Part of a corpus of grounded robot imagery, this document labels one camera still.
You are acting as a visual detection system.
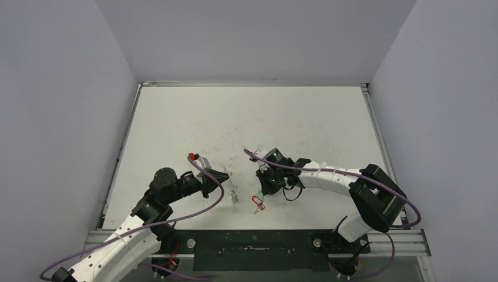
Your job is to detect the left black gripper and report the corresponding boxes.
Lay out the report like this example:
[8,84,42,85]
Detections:
[166,169,229,204]

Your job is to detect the large metal keyring plate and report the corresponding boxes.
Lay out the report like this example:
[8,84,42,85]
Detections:
[223,166,238,204]

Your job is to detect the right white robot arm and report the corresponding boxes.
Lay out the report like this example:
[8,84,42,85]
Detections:
[246,148,407,252]

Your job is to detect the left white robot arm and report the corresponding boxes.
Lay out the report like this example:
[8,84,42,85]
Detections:
[41,167,230,281]

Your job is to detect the key with red tag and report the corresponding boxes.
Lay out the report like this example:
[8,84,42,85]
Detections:
[251,195,265,215]

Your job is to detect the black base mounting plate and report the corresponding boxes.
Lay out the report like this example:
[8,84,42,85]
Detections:
[152,229,371,272]

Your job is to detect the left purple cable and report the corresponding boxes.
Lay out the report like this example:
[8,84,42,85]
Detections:
[39,155,226,282]

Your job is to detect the purple cable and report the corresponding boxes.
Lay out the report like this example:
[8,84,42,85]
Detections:
[39,155,226,282]
[243,148,422,280]

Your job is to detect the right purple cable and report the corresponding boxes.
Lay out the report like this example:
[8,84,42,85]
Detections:
[243,148,422,280]

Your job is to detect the aluminium frame rail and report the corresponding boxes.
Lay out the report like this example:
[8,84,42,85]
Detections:
[84,229,432,257]

